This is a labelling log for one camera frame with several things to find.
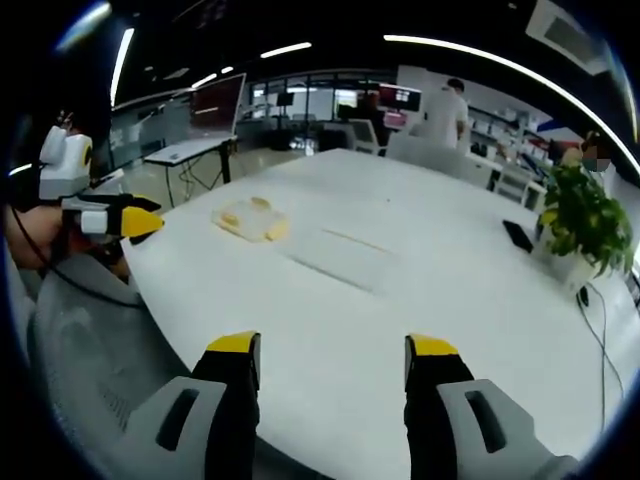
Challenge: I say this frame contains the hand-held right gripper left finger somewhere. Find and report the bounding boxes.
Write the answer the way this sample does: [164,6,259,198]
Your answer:
[107,329,262,480]

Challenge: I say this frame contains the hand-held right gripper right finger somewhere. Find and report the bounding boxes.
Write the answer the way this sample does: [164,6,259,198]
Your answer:
[403,332,581,480]

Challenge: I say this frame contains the white folding table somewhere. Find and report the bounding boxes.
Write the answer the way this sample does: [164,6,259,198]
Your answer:
[143,135,237,207]

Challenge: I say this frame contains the straight ceiling light strip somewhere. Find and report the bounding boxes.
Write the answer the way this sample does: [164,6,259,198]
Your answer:
[109,26,136,107]

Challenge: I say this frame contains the grey mesh chair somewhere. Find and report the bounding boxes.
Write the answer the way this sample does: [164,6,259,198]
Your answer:
[27,267,206,456]

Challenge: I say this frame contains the large standing display screen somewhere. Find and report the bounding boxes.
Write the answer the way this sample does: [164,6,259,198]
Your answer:
[188,72,248,140]

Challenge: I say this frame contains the black phone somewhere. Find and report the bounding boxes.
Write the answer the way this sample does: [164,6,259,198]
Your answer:
[501,219,536,255]

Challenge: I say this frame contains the white plant pot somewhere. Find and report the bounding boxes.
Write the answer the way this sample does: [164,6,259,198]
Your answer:
[530,238,602,292]

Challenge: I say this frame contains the short ceiling light strip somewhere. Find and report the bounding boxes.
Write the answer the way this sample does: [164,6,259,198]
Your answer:
[259,41,313,60]

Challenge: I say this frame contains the green potted plant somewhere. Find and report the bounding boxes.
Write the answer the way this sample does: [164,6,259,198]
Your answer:
[537,160,636,279]

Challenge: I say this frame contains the white office chair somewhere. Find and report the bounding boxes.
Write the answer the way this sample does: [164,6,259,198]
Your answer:
[348,117,387,155]

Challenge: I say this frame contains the white storage shelves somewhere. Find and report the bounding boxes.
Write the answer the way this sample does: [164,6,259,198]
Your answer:
[468,103,554,169]

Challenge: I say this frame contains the red lit monitor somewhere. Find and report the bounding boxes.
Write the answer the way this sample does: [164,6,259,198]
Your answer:
[377,83,423,113]

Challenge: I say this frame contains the long curved ceiling light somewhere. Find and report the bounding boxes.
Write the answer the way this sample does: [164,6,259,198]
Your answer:
[382,33,640,169]

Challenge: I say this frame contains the ceiling air vent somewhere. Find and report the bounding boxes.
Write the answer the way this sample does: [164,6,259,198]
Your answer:
[524,0,610,69]

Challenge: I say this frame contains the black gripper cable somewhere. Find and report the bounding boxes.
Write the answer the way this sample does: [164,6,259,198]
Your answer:
[8,204,144,309]

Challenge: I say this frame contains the thin black table cable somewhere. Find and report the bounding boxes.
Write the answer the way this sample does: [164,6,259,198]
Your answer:
[574,281,627,431]

